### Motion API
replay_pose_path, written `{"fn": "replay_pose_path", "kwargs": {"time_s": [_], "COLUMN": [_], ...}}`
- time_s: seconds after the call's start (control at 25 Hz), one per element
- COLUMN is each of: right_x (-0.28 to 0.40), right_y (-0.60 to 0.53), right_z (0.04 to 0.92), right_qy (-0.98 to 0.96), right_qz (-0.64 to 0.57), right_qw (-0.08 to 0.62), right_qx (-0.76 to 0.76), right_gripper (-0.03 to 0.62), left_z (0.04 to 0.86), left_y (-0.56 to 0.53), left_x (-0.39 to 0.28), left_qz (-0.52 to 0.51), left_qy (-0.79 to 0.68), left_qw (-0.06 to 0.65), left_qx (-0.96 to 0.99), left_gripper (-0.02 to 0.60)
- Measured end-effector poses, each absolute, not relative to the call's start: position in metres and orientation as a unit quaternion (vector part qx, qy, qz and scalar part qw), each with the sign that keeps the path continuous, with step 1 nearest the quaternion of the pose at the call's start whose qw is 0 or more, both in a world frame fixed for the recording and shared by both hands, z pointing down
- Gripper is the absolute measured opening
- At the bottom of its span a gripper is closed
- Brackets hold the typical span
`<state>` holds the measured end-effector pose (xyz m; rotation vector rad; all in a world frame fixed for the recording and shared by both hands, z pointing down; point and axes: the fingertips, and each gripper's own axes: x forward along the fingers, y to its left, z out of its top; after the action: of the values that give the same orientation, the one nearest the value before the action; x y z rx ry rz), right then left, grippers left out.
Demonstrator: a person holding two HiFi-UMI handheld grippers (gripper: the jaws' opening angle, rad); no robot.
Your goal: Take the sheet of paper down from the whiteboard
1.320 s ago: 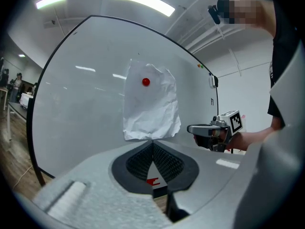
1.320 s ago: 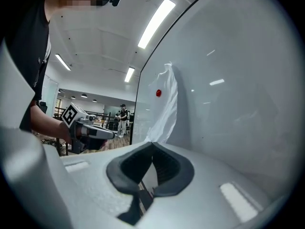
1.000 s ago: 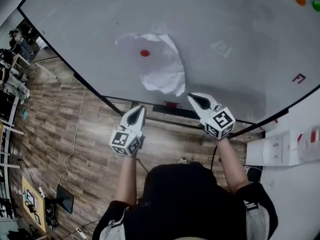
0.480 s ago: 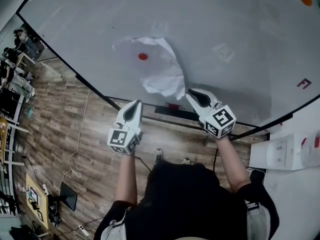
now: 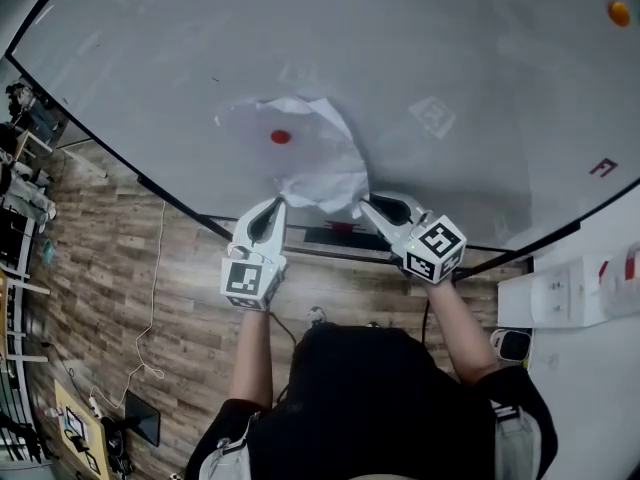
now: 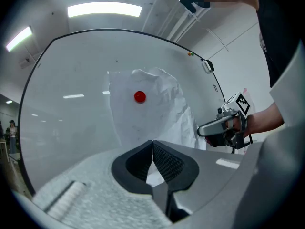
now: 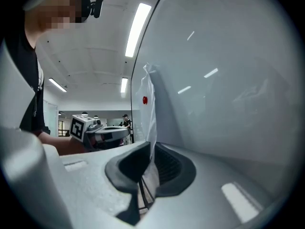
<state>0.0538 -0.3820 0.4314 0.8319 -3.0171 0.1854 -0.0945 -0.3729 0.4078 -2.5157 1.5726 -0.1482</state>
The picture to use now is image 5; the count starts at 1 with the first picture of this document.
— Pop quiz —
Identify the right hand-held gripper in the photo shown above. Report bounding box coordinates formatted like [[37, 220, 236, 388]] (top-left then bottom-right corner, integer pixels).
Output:
[[359, 192, 469, 286]]

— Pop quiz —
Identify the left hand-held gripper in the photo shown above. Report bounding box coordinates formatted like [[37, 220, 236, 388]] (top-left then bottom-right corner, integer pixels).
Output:
[[221, 198, 289, 313]]

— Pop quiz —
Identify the large white whiteboard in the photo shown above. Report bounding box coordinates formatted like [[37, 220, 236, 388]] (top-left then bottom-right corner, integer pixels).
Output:
[[4, 0, 640, 269]]

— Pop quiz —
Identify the person's right forearm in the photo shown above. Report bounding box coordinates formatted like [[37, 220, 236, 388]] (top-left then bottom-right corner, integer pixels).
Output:
[[424, 278, 502, 387]]

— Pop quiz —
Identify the person's left forearm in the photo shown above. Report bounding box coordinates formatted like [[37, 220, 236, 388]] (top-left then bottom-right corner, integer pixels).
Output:
[[227, 307, 275, 410]]

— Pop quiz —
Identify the black whiteboard tray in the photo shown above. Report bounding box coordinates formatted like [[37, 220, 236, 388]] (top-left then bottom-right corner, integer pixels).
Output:
[[198, 211, 527, 270]]

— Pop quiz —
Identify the red and black eraser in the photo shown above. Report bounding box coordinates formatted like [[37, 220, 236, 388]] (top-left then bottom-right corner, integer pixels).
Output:
[[303, 220, 397, 252]]

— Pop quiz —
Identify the white and black small appliance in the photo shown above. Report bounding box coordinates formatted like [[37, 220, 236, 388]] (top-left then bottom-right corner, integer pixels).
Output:
[[489, 328, 534, 365]]

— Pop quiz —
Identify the white cardboard box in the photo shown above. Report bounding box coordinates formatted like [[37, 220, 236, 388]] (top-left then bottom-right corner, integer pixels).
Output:
[[496, 243, 640, 330]]

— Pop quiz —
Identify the person's black shirt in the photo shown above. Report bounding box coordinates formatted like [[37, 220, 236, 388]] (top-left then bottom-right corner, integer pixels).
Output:
[[184, 323, 559, 480]]

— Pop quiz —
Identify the black flat panel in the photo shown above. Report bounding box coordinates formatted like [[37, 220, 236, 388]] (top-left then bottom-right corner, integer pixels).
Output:
[[123, 389, 163, 449]]

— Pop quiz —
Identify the small white table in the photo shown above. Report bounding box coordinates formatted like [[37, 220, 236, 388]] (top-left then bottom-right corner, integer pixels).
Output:
[[13, 128, 55, 163]]

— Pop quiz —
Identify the metal shelf rack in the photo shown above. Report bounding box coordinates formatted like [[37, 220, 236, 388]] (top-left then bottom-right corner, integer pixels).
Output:
[[0, 206, 52, 365]]

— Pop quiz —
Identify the light wooden desk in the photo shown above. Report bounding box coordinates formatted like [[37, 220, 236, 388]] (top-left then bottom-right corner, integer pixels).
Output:
[[53, 379, 110, 480]]

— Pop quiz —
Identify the white floor cable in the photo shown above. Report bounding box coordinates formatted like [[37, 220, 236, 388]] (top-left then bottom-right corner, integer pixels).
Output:
[[89, 199, 168, 410]]

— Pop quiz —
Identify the grey shoulder strap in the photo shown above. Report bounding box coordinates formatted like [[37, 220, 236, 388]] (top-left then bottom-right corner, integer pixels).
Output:
[[491, 399, 544, 480], [198, 411, 262, 480]]

